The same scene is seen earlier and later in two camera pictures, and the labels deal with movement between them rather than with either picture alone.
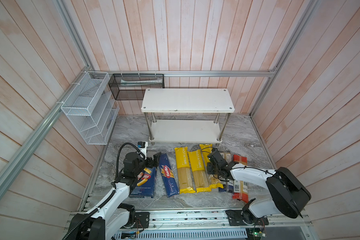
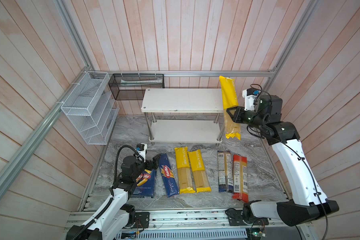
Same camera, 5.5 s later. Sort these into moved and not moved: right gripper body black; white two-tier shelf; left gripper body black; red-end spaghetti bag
Moved: right gripper body black
Not moved: red-end spaghetti bag; white two-tier shelf; left gripper body black
